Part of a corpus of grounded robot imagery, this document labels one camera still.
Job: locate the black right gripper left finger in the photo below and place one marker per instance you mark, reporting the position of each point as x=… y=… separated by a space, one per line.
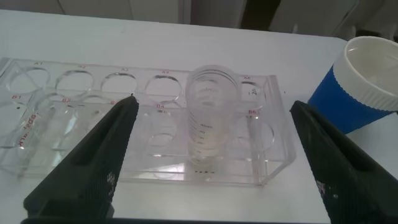
x=93 y=161

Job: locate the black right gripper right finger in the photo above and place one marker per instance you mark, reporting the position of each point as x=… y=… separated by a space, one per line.
x=348 y=174

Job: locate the yellow liquid test tube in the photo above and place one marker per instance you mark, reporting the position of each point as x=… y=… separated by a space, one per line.
x=211 y=124

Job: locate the clear acrylic test tube rack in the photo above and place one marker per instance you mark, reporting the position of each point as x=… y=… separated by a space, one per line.
x=93 y=77

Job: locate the blue white paper cup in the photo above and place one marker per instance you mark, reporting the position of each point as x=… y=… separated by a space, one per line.
x=339 y=109

